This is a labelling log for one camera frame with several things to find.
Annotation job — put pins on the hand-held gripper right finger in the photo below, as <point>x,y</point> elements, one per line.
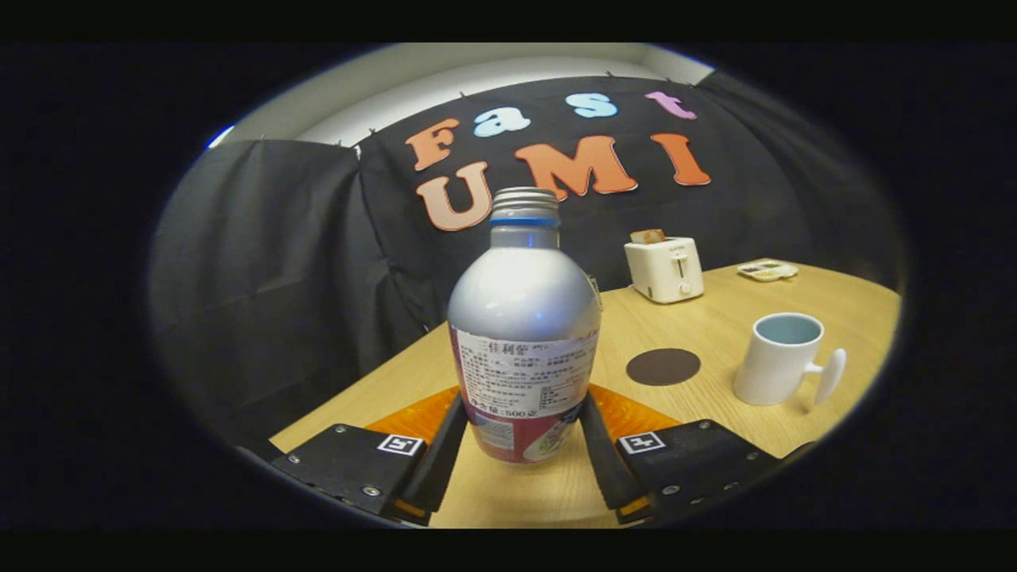
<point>602,469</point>

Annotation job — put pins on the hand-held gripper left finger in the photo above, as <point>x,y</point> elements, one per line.
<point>441,469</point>

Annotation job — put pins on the dark brown round coaster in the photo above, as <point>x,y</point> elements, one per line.
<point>663,367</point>

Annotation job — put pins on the silver juice bottle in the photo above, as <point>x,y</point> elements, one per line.
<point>520,318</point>

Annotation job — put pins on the white cup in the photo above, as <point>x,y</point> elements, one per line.
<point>775,365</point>

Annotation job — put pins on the wooden table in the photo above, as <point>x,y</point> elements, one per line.
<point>715,318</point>

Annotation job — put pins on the white toaster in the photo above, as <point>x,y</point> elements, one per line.
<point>663,270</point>

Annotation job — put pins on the brown toast slice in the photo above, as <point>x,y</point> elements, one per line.
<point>647,236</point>

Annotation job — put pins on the white divided tray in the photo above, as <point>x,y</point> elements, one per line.
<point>767,271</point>

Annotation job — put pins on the black backdrop cloth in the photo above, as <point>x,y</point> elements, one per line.
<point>278,262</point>

